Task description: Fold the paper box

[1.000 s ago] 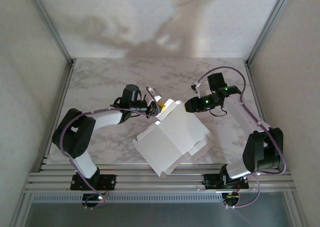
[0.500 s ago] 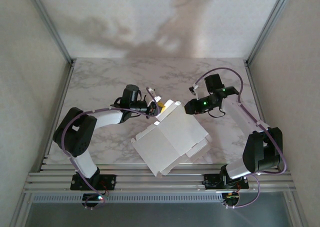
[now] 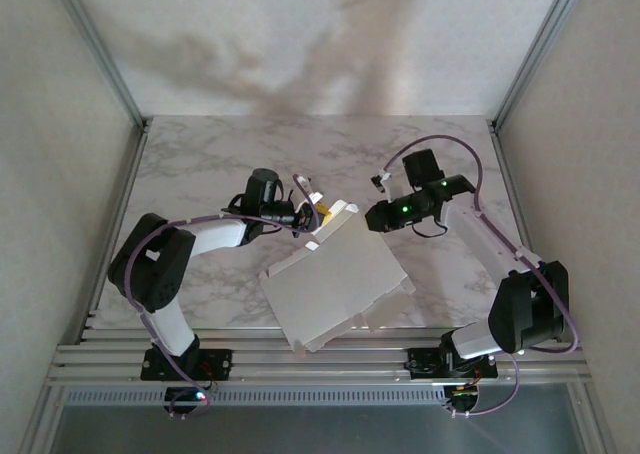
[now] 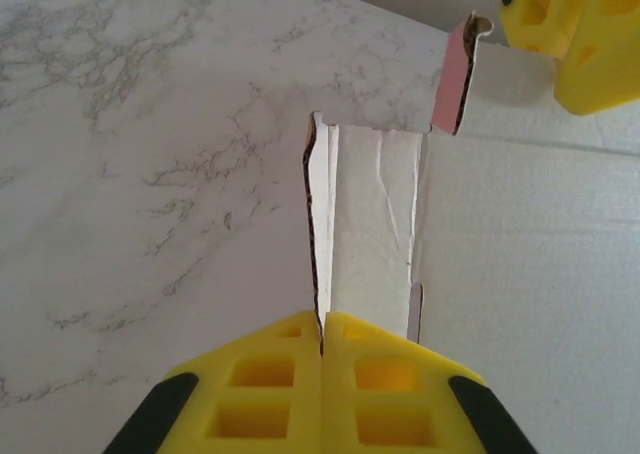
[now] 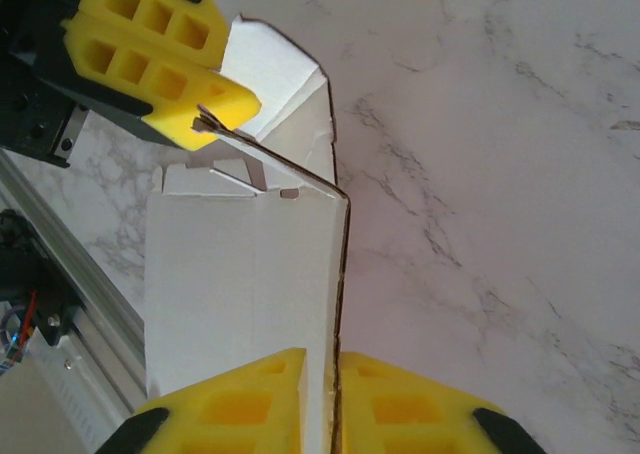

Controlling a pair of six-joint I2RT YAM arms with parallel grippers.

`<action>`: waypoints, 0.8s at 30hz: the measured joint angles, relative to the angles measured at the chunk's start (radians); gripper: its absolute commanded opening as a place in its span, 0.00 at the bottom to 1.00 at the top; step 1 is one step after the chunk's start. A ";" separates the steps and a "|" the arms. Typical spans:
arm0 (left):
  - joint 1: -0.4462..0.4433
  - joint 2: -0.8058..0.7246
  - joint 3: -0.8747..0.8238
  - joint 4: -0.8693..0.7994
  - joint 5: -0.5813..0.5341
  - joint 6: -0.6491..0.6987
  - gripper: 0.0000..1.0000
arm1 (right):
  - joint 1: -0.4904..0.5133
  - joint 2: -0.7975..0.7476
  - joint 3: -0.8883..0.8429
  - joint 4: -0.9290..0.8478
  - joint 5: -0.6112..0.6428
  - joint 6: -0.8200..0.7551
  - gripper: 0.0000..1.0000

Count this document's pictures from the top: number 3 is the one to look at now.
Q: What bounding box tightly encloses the grey metal sheet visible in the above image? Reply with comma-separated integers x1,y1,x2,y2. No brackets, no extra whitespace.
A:
49,403,587,454

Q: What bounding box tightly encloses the thin black cable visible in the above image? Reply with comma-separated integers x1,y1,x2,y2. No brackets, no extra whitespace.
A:
412,221,447,239

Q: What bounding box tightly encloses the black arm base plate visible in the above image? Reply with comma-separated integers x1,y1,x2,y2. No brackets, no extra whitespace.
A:
140,347,235,381
405,346,500,380

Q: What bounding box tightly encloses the aluminium front frame rail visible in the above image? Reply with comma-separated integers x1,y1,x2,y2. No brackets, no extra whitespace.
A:
44,326,594,388

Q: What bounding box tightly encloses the grey perforated cable tray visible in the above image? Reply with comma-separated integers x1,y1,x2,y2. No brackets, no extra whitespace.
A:
59,384,586,408

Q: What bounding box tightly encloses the pink white paper box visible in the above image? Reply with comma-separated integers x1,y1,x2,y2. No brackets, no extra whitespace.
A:
258,199,415,354

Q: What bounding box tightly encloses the aluminium side rail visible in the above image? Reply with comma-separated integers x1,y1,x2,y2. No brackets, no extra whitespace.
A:
79,118,152,333
487,118,560,333

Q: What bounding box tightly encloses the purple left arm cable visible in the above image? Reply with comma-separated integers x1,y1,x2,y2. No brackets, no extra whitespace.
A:
119,173,314,420

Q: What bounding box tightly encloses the small control board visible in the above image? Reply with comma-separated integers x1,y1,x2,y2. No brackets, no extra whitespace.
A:
442,382,482,418
163,386,214,418

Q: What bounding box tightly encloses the aluminium frame leg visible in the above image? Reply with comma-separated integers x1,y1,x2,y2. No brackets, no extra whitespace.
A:
19,383,66,454
569,381,619,454

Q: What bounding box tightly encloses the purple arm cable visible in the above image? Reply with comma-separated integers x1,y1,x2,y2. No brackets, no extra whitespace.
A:
382,133,582,418
119,173,314,420

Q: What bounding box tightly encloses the aluminium frame post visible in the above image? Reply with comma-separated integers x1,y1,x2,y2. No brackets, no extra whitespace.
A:
492,0,595,128
47,0,152,128

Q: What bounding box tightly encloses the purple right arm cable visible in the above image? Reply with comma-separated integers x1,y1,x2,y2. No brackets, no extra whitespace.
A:
382,133,582,418

